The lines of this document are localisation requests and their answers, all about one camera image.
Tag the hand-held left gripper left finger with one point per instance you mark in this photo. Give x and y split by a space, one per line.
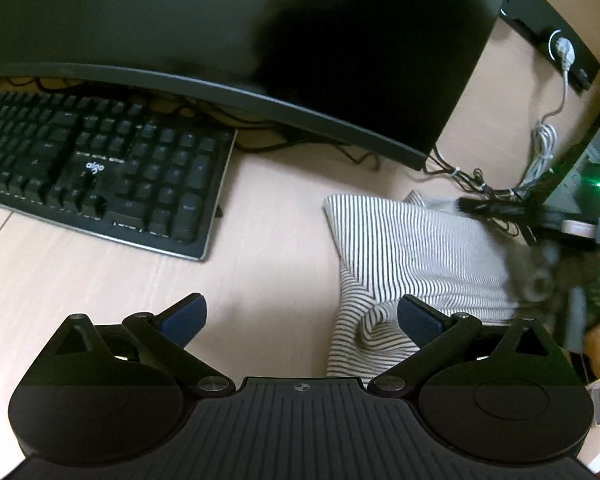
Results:
186 316

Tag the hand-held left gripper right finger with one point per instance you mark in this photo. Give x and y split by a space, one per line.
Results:
419 321

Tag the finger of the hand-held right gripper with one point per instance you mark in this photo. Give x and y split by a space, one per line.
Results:
532 272

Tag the striped white cloth garment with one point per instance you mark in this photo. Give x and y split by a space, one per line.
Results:
420 255

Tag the computer case with green light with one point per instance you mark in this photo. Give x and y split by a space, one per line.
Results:
587 170

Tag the black mechanical keyboard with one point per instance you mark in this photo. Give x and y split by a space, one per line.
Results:
95 170

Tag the black power strip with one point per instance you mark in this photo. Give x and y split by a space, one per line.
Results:
555 25

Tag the black computer monitor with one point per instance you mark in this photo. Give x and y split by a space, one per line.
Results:
240 30

